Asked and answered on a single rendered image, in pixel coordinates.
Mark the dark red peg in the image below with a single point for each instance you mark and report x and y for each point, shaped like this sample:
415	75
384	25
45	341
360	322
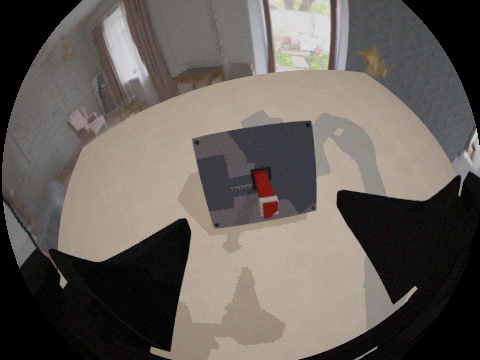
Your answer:
269	204

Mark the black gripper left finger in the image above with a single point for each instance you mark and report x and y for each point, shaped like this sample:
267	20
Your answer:
139	286

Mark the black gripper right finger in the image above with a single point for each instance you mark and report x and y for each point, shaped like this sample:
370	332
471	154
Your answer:
396	234

